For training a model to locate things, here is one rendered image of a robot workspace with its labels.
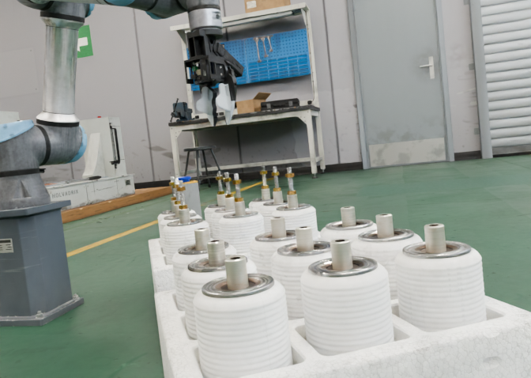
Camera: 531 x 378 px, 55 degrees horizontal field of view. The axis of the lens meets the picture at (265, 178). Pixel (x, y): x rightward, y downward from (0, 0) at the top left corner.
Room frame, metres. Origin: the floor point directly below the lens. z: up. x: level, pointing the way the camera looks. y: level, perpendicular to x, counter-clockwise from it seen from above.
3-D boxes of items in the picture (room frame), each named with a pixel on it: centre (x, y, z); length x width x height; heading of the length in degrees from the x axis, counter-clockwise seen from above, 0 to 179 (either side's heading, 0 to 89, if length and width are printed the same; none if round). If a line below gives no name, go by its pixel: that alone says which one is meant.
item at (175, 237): (1.05, 0.18, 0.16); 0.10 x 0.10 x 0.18
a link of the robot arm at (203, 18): (1.18, 0.09, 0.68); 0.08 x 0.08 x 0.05
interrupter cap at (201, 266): (0.64, 0.07, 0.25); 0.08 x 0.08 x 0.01
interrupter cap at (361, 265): (0.55, -0.07, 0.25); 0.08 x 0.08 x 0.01
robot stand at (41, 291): (1.39, 0.67, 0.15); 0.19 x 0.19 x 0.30; 75
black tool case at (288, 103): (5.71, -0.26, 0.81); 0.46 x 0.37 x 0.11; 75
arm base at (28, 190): (1.39, 0.67, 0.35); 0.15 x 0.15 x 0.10
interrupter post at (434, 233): (0.58, -0.19, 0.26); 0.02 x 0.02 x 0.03
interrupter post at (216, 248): (0.64, 0.07, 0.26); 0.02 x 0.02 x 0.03
